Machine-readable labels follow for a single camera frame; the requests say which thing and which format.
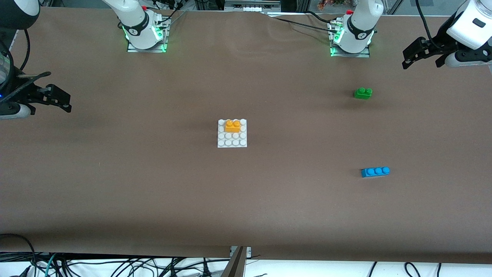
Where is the aluminium frame profile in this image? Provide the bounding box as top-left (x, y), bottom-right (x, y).
top-left (6, 29), bottom-right (20, 58)

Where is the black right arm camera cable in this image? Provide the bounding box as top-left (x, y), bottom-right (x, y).
top-left (20, 29), bottom-right (32, 72)

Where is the white studded base plate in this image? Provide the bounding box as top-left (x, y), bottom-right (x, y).
top-left (217, 118), bottom-right (248, 148)

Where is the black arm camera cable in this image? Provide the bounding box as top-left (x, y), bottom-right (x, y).
top-left (415, 0), bottom-right (437, 41)
top-left (20, 29), bottom-right (32, 72)

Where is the teal cable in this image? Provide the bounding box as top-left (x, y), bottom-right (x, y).
top-left (44, 254), bottom-right (57, 277)

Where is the blue three-stud block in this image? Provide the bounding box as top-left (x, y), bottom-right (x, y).
top-left (361, 167), bottom-right (390, 178)

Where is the white power strip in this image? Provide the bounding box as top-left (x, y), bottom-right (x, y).
top-left (225, 0), bottom-right (281, 12)

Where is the grey metal beam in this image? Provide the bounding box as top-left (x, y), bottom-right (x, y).
top-left (221, 246), bottom-right (248, 277)

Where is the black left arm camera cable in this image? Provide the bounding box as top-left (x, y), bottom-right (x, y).
top-left (415, 0), bottom-right (437, 41)

